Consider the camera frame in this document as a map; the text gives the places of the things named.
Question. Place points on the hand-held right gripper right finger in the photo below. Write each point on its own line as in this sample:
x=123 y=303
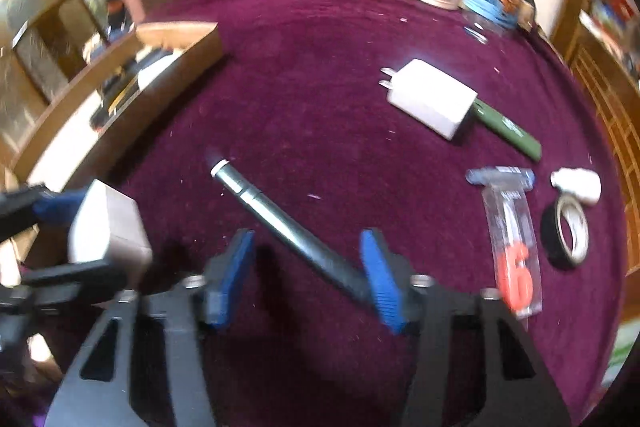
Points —
x=382 y=279

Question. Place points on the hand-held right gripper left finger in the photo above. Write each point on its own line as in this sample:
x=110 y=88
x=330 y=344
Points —
x=230 y=279

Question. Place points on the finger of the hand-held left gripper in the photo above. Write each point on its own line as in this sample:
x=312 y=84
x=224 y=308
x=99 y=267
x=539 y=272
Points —
x=75 y=274
x=55 y=207

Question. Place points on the white charger plug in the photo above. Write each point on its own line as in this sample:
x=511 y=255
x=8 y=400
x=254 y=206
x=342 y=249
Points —
x=430 y=99
x=107 y=232

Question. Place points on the black marker with white end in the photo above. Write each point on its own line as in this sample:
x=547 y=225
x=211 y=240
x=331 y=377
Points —
x=280 y=217

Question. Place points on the black and yellow pen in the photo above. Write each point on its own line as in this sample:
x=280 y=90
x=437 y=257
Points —
x=122 y=95

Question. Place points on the small white dropper bottle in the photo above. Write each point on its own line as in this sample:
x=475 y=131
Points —
x=580 y=186

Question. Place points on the red candle in clear packet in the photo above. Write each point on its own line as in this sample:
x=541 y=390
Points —
x=512 y=247

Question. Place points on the black tape roll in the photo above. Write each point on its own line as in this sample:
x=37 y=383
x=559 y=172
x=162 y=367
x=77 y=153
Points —
x=552 y=232

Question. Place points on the dark green tube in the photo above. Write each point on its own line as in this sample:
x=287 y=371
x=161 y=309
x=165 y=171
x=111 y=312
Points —
x=507 y=129

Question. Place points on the wooden brick pattern counter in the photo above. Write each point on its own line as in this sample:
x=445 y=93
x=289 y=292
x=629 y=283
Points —
x=610 y=107

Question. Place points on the blue and red carton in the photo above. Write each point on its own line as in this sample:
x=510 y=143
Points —
x=607 y=19

